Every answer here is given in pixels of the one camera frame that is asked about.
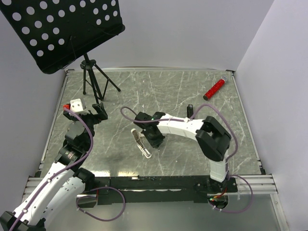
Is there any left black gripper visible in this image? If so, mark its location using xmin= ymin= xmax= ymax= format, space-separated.
xmin=64 ymin=102 xmax=107 ymax=148

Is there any small black tag object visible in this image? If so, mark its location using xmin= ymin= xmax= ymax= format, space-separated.
xmin=187 ymin=104 xmax=194 ymax=118

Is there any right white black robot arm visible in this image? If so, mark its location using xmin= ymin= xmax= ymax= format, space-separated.
xmin=133 ymin=112 xmax=231 ymax=192

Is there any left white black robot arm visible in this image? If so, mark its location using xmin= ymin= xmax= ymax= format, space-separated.
xmin=0 ymin=99 xmax=108 ymax=231

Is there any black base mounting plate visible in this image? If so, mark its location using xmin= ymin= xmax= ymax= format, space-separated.
xmin=80 ymin=175 xmax=238 ymax=205

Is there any red glitter tube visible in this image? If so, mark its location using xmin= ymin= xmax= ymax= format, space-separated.
xmin=203 ymin=76 xmax=228 ymax=101

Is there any black perforated music stand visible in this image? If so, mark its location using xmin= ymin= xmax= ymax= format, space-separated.
xmin=0 ymin=0 xmax=125 ymax=101

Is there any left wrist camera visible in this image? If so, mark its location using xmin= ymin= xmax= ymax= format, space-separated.
xmin=63 ymin=98 xmax=89 ymax=115

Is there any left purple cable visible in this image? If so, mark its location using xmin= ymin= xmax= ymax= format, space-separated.
xmin=7 ymin=109 xmax=126 ymax=231

